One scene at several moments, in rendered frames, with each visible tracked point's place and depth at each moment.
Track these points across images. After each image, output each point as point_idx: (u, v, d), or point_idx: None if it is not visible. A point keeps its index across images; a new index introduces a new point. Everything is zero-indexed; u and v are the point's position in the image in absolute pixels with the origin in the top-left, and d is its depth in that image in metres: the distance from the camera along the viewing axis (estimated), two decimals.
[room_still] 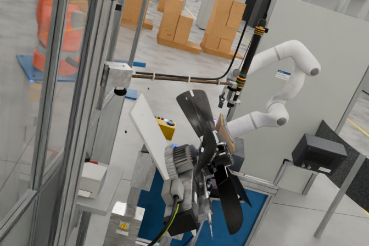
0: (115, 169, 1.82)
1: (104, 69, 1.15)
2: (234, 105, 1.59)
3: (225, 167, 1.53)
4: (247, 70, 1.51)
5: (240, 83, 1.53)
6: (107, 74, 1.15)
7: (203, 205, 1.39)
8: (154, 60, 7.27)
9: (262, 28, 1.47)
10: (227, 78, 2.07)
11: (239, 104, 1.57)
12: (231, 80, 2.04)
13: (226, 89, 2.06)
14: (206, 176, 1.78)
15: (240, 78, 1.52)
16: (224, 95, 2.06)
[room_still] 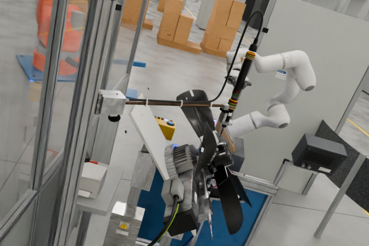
0: (115, 169, 1.82)
1: (98, 98, 1.19)
2: (226, 126, 1.63)
3: (225, 167, 1.53)
4: (239, 92, 1.55)
5: (232, 105, 1.57)
6: (101, 102, 1.20)
7: (203, 205, 1.39)
8: (154, 60, 7.27)
9: (253, 52, 1.51)
10: None
11: (231, 124, 1.61)
12: None
13: None
14: (206, 176, 1.78)
15: (231, 100, 1.56)
16: None
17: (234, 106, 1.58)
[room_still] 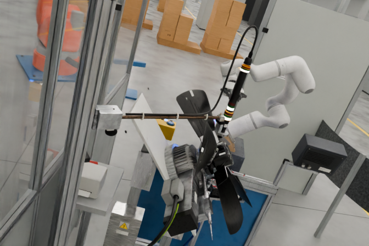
0: (115, 169, 1.82)
1: (94, 113, 1.21)
2: (222, 137, 1.66)
3: (225, 167, 1.53)
4: (234, 104, 1.58)
5: (228, 117, 1.59)
6: (98, 118, 1.22)
7: (203, 205, 1.39)
8: (154, 60, 7.27)
9: (249, 66, 1.53)
10: None
11: (227, 135, 1.63)
12: None
13: None
14: (206, 176, 1.78)
15: (227, 112, 1.59)
16: None
17: (230, 118, 1.60)
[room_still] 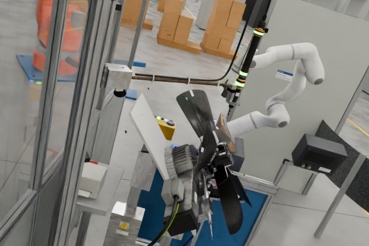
0: (115, 169, 1.82)
1: (103, 71, 1.15)
2: (233, 106, 1.59)
3: (225, 167, 1.53)
4: (247, 71, 1.52)
5: (240, 85, 1.53)
6: (106, 76, 1.16)
7: (203, 205, 1.39)
8: (154, 60, 7.27)
9: (262, 30, 1.47)
10: None
11: (238, 105, 1.57)
12: None
13: None
14: (206, 176, 1.78)
15: (239, 79, 1.53)
16: None
17: (242, 86, 1.54)
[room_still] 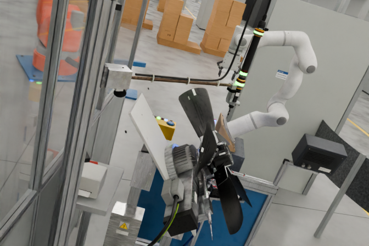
0: (115, 169, 1.82)
1: (103, 71, 1.15)
2: (233, 106, 1.59)
3: (218, 149, 1.53)
4: (247, 71, 1.52)
5: (240, 85, 1.53)
6: (106, 76, 1.16)
7: (203, 205, 1.39)
8: (154, 60, 7.27)
9: (262, 30, 1.47)
10: (241, 51, 1.97)
11: (238, 105, 1.57)
12: None
13: None
14: (206, 176, 1.78)
15: (239, 79, 1.53)
16: None
17: (242, 86, 1.54)
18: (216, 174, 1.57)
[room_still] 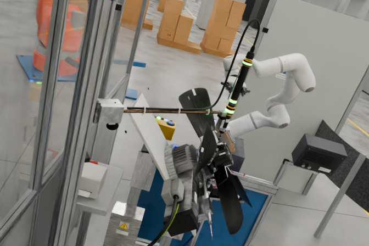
0: (115, 169, 1.82)
1: (96, 107, 1.20)
2: (224, 132, 1.65)
3: (218, 149, 1.53)
4: (236, 99, 1.57)
5: (229, 112, 1.58)
6: (99, 111, 1.21)
7: (203, 205, 1.39)
8: (154, 60, 7.27)
9: (250, 60, 1.52)
10: None
11: (228, 130, 1.62)
12: None
13: None
14: (206, 176, 1.78)
15: (229, 107, 1.58)
16: None
17: (231, 113, 1.59)
18: (216, 174, 1.57)
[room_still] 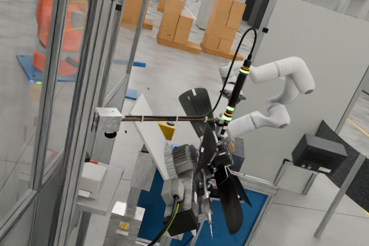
0: (115, 169, 1.82)
1: (94, 116, 1.22)
2: (221, 139, 1.66)
3: (218, 149, 1.53)
4: (234, 106, 1.58)
5: (227, 119, 1.60)
6: (97, 121, 1.22)
7: (203, 205, 1.39)
8: (154, 60, 7.27)
9: (247, 68, 1.54)
10: None
11: (225, 137, 1.64)
12: None
13: None
14: (206, 176, 1.78)
15: (226, 114, 1.59)
16: None
17: None
18: (216, 174, 1.57)
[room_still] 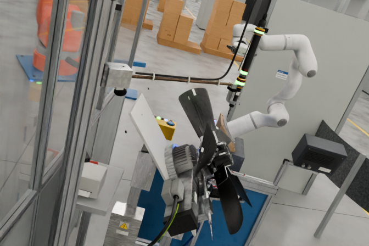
0: (115, 169, 1.82)
1: (103, 70, 1.15)
2: (234, 106, 1.59)
3: (218, 149, 1.53)
4: (247, 70, 1.51)
5: (240, 84, 1.53)
6: (106, 74, 1.15)
7: (203, 205, 1.39)
8: (154, 60, 7.27)
9: (262, 29, 1.47)
10: (247, 44, 1.84)
11: (239, 104, 1.57)
12: None
13: None
14: (206, 176, 1.78)
15: (239, 79, 1.52)
16: None
17: (242, 85, 1.54)
18: (216, 174, 1.57)
